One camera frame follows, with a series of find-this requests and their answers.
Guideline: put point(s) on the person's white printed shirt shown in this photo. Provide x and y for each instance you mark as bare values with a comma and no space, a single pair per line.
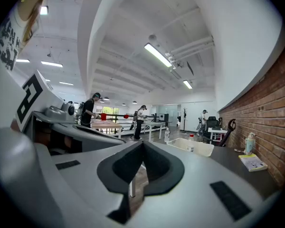
4,79

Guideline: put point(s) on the clear plastic water bottle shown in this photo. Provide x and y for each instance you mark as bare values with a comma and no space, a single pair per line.
167,135

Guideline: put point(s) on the black hanging ceiling panel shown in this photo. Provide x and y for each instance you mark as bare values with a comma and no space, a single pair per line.
190,68

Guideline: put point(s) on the small white side table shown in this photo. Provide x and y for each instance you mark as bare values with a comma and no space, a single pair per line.
216,130

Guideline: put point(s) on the black coat rack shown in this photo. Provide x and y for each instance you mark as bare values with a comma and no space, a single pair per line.
185,120

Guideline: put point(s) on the dark grey table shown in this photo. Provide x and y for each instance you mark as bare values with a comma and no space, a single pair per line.
228,165

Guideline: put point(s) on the black metal railing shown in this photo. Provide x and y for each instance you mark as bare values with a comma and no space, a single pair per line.
123,115

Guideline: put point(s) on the red container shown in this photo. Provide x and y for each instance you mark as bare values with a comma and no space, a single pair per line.
103,116
126,116

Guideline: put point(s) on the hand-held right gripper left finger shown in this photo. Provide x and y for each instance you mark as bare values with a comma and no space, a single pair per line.
80,174

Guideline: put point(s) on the long ceiling light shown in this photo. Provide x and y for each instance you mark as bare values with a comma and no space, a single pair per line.
158,54
66,83
187,84
51,64
44,10
22,60

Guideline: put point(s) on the cream perforated plastic basket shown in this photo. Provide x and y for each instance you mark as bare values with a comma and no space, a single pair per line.
204,149

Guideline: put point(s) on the white work table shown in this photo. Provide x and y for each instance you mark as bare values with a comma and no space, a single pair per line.
156,123

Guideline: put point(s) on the red-capped small bottle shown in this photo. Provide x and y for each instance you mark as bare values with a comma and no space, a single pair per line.
190,144

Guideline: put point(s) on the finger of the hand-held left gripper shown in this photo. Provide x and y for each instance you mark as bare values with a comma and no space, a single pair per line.
97,142

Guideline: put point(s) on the wooden work table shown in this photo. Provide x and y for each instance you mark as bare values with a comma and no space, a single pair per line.
104,125

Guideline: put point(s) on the yellow booklet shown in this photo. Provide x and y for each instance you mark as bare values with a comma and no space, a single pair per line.
253,163

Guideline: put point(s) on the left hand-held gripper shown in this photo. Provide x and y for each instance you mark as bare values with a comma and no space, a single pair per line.
29,98

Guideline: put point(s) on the bright window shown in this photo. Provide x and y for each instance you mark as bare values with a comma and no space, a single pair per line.
110,110

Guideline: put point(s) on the person's left hand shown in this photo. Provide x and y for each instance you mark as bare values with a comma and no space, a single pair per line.
42,138

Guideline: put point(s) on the person's neck and chest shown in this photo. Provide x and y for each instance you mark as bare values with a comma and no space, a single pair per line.
26,11

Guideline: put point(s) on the white ceiling pipes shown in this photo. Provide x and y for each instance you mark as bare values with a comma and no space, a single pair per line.
192,45

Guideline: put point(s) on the person's left forearm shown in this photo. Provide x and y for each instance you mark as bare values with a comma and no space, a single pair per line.
15,126

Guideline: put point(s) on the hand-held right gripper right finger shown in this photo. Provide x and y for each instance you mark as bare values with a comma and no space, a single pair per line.
192,182

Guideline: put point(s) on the round smoke detector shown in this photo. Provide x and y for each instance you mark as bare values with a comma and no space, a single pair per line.
153,37

